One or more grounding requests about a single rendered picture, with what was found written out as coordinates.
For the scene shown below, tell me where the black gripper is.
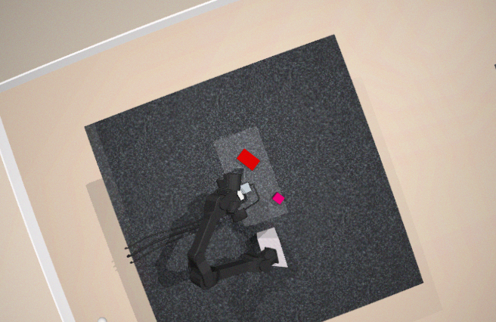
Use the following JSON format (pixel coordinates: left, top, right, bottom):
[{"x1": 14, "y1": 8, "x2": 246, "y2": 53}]
[{"x1": 216, "y1": 177, "x2": 248, "y2": 223}]

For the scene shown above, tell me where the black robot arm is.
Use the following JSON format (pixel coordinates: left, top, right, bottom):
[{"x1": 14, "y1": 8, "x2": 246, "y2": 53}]
[{"x1": 188, "y1": 173, "x2": 279, "y2": 290}]

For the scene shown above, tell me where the red rectangular block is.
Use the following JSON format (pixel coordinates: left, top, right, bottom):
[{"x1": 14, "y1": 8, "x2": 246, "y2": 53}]
[{"x1": 237, "y1": 149, "x2": 260, "y2": 170}]

